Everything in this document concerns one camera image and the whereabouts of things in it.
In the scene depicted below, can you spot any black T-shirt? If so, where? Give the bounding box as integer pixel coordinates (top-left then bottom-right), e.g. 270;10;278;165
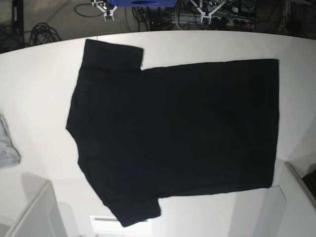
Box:
66;39;279;227

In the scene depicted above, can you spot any blue plastic box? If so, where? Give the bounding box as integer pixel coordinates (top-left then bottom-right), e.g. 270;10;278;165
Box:
113;0;178;7

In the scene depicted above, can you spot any white base housing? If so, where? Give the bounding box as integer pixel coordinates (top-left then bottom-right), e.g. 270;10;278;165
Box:
284;162;316;237
6;181;67;237

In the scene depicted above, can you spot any grey cloth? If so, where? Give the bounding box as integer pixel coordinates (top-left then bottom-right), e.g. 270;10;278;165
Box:
0;115;21;168

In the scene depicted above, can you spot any black keyboard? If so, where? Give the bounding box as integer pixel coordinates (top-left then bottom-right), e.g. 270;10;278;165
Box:
303;170;316;197

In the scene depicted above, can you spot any white camera bracket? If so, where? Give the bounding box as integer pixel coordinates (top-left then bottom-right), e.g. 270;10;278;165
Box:
91;0;117;21
190;0;227;24

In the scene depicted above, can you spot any coiled black cable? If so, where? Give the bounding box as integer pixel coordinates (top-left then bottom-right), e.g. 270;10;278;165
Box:
29;22;62;46

